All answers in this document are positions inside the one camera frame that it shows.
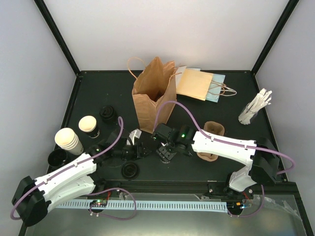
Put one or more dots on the right black frame post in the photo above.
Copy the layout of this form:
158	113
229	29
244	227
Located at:
283	19

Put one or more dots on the stacked paper cups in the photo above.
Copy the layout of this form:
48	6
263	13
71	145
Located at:
68	140

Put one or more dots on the black empty cup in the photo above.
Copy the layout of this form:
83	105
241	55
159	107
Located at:
57	159

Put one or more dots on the flat blue paper bag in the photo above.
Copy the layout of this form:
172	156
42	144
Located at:
214	90

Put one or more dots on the paper cup black sleeve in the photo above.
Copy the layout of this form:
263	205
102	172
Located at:
88	125

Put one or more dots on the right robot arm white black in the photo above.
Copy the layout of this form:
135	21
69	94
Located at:
259	166

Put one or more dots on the black frame post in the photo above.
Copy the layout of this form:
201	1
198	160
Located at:
283	19
42	7

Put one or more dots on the left black frame post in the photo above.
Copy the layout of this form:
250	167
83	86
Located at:
42	7

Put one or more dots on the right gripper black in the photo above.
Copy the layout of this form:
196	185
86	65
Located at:
164	154

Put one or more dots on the glass with white stirrers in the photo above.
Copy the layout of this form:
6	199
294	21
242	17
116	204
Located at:
261	100

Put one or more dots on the black front mounting rail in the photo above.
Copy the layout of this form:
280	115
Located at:
212	189

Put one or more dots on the brown pulp cup carrier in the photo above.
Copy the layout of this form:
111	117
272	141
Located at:
213	128

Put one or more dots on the black coffee lid near bag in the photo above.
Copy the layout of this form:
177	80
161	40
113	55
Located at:
130	171

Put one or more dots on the flat white paper bag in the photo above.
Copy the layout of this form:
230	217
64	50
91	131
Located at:
179	72

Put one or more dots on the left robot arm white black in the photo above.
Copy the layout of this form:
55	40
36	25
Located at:
35	198

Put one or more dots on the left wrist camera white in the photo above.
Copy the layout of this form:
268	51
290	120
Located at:
133	136

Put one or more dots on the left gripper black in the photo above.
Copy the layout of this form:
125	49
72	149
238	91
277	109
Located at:
139	152

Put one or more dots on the black coffee lids stack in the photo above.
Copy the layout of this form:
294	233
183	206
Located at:
108	114

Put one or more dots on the blue slotted cable duct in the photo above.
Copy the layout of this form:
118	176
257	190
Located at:
145	205

